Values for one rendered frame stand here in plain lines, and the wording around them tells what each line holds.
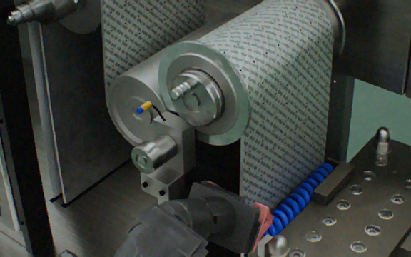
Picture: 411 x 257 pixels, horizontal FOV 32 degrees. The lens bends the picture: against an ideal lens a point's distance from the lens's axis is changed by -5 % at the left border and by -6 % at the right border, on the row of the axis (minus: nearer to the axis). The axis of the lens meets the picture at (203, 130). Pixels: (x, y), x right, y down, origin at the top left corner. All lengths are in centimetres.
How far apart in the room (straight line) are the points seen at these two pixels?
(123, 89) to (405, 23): 44
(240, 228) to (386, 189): 31
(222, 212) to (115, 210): 43
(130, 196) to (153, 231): 57
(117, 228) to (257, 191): 33
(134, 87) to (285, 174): 26
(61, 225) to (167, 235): 52
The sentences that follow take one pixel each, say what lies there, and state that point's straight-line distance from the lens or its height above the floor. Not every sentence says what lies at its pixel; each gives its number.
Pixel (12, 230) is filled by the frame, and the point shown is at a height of 92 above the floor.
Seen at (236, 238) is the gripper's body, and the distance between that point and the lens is 98.
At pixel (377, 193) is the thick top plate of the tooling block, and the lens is 119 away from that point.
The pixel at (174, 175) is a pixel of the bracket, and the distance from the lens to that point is 103.
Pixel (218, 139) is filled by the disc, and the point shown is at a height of 119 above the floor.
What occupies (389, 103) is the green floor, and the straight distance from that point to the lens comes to 342.
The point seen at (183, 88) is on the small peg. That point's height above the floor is 128.
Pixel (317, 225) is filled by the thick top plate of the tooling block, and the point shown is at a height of 103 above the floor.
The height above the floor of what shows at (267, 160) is 113.
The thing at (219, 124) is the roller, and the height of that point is 122.
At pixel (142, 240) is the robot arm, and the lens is 79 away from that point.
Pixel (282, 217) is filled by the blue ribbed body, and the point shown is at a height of 104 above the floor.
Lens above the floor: 176
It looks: 34 degrees down
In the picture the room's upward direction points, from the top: 1 degrees counter-clockwise
